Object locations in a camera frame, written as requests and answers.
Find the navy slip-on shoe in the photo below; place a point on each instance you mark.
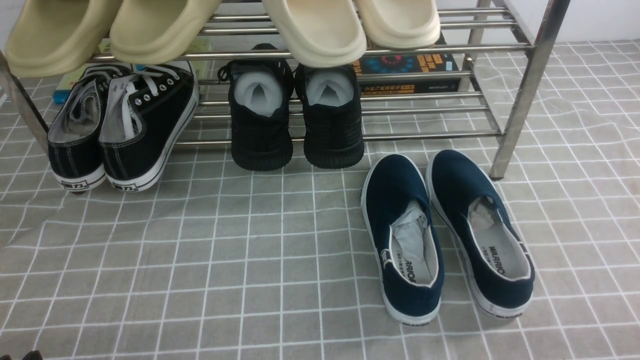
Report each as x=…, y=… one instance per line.
x=395, y=206
x=497, y=265

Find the stainless steel shoe rack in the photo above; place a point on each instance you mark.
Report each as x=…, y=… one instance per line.
x=485, y=14

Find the right black knit sneaker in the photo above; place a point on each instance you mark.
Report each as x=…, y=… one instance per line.
x=332, y=113

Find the black knit sneaker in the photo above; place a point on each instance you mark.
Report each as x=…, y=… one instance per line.
x=259, y=101
x=332, y=113

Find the left black knit sneaker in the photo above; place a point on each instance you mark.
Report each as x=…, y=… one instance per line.
x=259, y=101

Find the grey grid floor cloth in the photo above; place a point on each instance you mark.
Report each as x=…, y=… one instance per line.
x=217, y=263

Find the left cream rubber slipper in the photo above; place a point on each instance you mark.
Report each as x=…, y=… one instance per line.
x=319, y=33

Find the cream rubber slipper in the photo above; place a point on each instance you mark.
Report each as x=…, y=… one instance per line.
x=400, y=24
x=319, y=33

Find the right cream rubber slipper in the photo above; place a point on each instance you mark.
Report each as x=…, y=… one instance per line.
x=400, y=24

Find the right black canvas sneaker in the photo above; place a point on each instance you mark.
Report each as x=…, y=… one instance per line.
x=145, y=114

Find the black canvas sneaker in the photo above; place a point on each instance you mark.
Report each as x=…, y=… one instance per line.
x=145, y=114
x=72, y=138

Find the right khaki rubber slipper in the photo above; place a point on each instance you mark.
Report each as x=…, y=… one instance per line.
x=153, y=32

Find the khaki rubber slipper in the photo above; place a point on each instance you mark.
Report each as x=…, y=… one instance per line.
x=153, y=32
x=56, y=37

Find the left black canvas sneaker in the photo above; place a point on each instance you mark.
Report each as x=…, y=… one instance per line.
x=72, y=138

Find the left khaki rubber slipper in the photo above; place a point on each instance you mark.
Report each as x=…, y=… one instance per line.
x=56, y=37

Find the dark object bottom left corner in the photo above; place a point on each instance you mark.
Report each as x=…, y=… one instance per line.
x=31, y=355

